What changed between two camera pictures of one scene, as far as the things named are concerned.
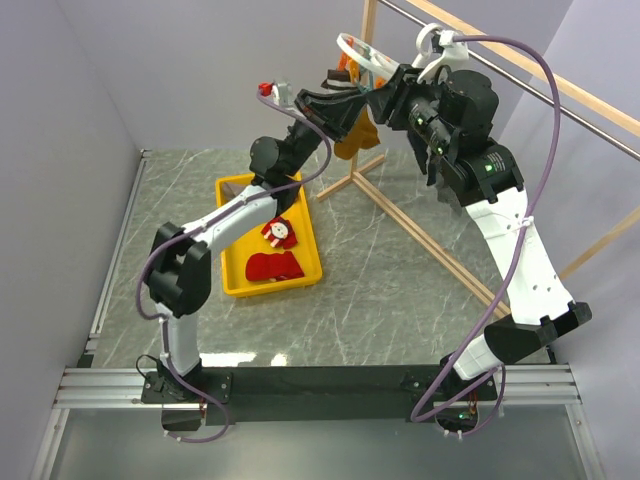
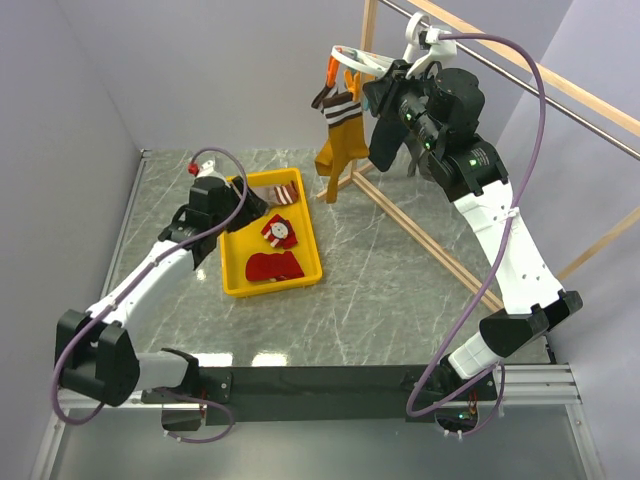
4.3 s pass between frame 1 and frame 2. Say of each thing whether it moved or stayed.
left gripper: moved
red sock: stayed
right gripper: stayed
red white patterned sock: stayed
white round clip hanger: moved
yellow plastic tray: stayed
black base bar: stayed
